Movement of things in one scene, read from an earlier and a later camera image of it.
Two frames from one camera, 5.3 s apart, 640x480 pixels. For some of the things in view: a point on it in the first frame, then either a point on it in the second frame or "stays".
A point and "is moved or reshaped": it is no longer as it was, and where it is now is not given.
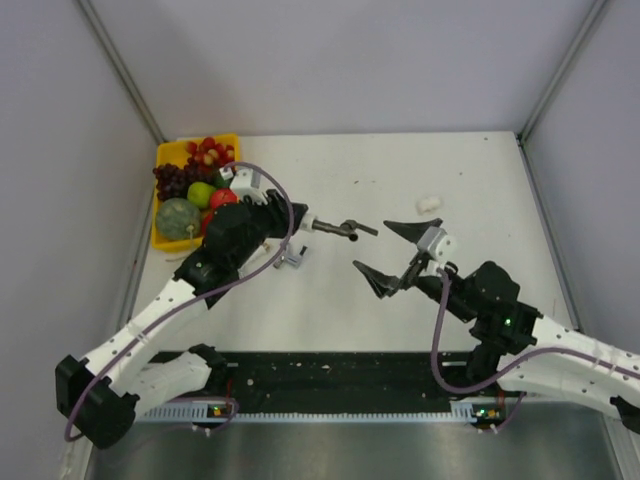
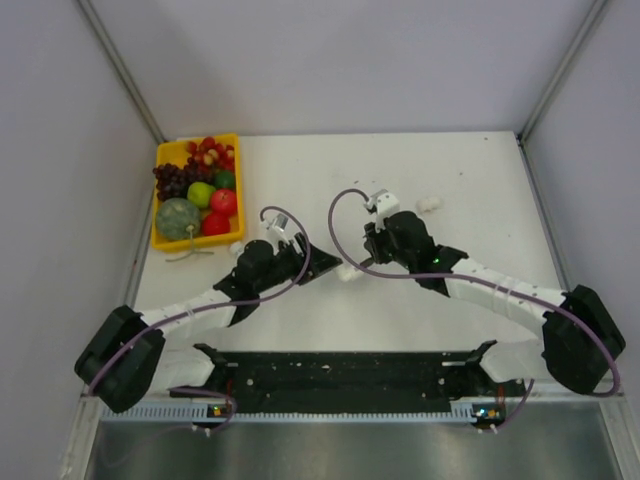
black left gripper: (277, 210) → (321, 264)
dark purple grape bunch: (174, 182) stays
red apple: (221, 196) stays
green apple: (199, 194) stays
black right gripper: (384, 284) → (375, 240)
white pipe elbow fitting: (307, 223) is moved or reshaped
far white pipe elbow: (428, 205) stays
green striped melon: (178, 219) stays
